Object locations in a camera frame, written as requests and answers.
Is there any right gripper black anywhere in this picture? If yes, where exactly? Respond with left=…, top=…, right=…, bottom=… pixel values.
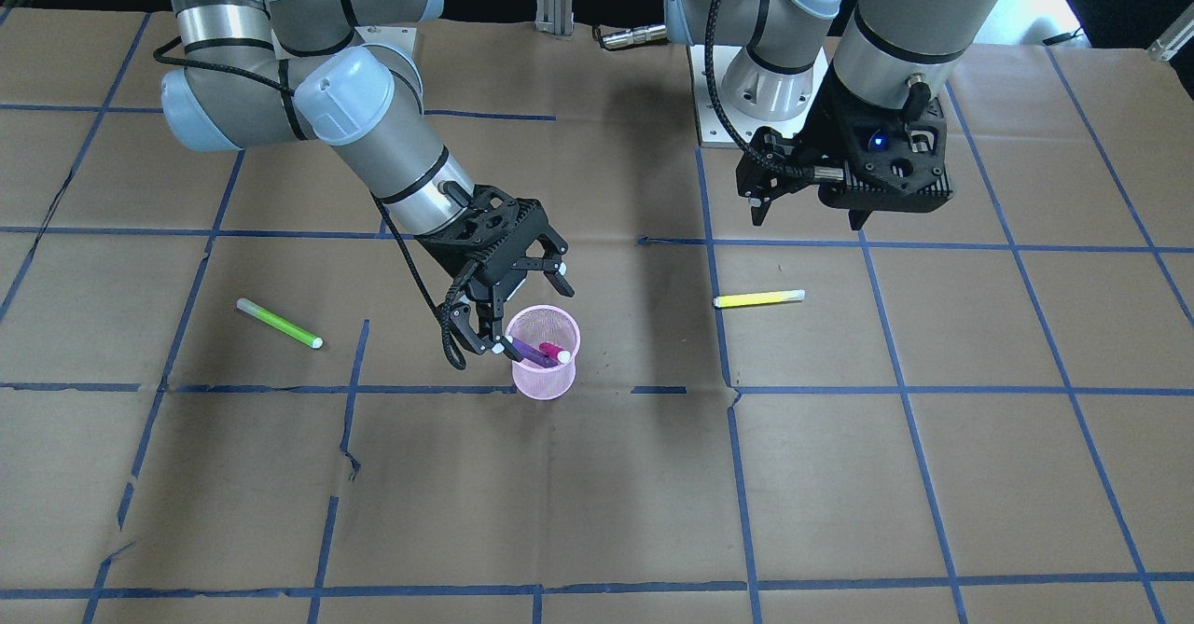
left=416, top=185, right=576, bottom=354

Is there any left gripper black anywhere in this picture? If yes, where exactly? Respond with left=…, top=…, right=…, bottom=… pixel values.
left=736, top=72, right=954, bottom=231

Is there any purple pen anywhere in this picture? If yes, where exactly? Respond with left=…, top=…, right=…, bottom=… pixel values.
left=505, top=336, right=559, bottom=367

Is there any pink pen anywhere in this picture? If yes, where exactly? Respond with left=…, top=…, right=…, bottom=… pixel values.
left=538, top=340, right=573, bottom=365

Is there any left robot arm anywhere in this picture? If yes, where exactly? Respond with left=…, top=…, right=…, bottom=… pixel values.
left=664, top=0, right=998, bottom=231

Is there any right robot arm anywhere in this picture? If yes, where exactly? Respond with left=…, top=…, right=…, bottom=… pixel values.
left=154, top=0, right=573, bottom=367

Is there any pink mesh cup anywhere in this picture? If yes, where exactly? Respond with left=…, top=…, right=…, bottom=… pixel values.
left=507, top=305, right=580, bottom=400

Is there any yellow pen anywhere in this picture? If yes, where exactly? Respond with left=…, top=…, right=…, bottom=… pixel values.
left=713, top=289, right=806, bottom=309

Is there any green pen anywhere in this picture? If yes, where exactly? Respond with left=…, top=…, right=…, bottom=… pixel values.
left=236, top=298, right=324, bottom=351

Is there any black braided cable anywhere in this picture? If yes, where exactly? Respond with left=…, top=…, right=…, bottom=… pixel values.
left=704, top=0, right=775, bottom=177

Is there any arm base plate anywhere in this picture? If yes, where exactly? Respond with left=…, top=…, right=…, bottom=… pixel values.
left=687, top=45, right=827, bottom=148
left=355, top=25, right=419, bottom=56

